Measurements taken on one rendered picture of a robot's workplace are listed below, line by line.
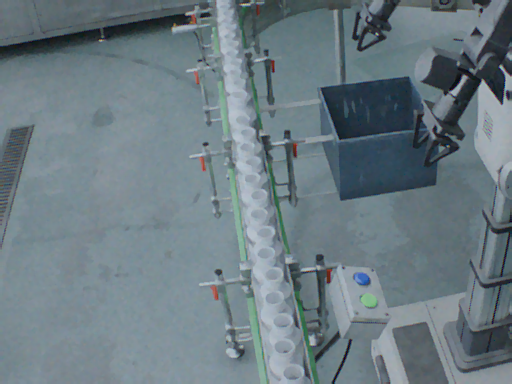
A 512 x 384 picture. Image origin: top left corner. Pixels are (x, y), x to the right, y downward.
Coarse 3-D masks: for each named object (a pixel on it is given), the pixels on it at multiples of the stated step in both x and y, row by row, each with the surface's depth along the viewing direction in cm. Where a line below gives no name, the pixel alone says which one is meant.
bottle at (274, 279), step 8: (264, 272) 128; (272, 272) 129; (280, 272) 129; (272, 280) 132; (280, 280) 127; (264, 288) 129; (272, 288) 127; (280, 288) 128; (288, 288) 130; (264, 296) 129; (288, 296) 129; (288, 304) 130
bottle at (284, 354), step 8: (280, 344) 115; (288, 344) 115; (280, 352) 119; (288, 352) 119; (296, 352) 117; (272, 360) 115; (280, 360) 113; (288, 360) 113; (296, 360) 115; (272, 368) 115; (280, 368) 114; (272, 376) 116; (280, 376) 114
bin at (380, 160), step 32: (320, 96) 218; (352, 96) 225; (384, 96) 227; (416, 96) 219; (352, 128) 233; (384, 128) 235; (352, 160) 202; (384, 160) 204; (416, 160) 206; (352, 192) 209; (384, 192) 211
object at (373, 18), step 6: (372, 0) 164; (378, 0) 162; (384, 0) 162; (390, 0) 162; (366, 6) 166; (372, 6) 163; (378, 6) 162; (384, 6) 162; (390, 6) 162; (396, 6) 163; (372, 12) 163; (378, 12) 163; (384, 12) 163; (390, 12) 163; (372, 18) 161; (378, 18) 163; (384, 18) 164; (384, 24) 162; (390, 30) 163
